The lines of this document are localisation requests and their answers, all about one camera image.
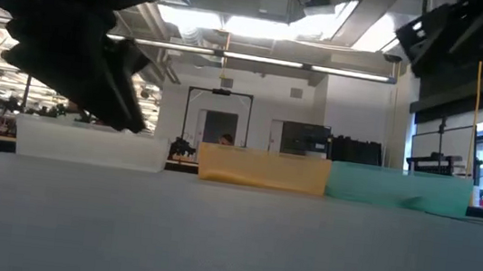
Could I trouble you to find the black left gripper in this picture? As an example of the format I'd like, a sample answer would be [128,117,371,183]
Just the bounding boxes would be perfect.
[0,0,159,135]

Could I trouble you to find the long ceiling tube light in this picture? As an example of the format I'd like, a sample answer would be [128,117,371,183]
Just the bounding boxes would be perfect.
[104,33,399,85]

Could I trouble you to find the person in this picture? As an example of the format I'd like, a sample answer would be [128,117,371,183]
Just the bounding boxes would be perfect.
[217,132,236,148]

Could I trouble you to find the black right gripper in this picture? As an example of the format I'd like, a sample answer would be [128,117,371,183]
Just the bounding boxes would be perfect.
[390,0,483,84]

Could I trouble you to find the translucent clear plastic bin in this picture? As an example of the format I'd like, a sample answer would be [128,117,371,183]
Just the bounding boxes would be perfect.
[12,111,173,176]

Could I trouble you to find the translucent teal plastic bin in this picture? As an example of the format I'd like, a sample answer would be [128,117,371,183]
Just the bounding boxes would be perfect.
[324,160,476,219]

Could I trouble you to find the whiteboard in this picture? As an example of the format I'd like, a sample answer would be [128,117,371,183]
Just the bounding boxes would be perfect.
[410,118,480,166]

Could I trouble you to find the black gantry frame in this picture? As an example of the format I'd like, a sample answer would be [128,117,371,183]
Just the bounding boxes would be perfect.
[179,84,256,150]

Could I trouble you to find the black storage cases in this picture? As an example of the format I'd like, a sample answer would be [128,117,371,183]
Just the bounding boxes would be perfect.
[327,135,385,167]

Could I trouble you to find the translucent orange plastic bin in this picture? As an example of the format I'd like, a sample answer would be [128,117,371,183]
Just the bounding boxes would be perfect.
[194,141,333,198]

